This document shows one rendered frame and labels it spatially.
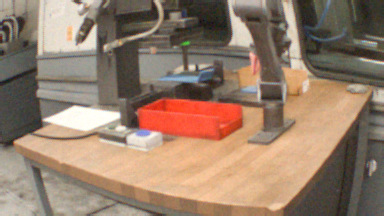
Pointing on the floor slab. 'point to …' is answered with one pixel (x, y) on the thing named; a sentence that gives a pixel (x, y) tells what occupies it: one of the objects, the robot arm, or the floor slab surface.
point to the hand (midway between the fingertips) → (258, 76)
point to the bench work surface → (212, 160)
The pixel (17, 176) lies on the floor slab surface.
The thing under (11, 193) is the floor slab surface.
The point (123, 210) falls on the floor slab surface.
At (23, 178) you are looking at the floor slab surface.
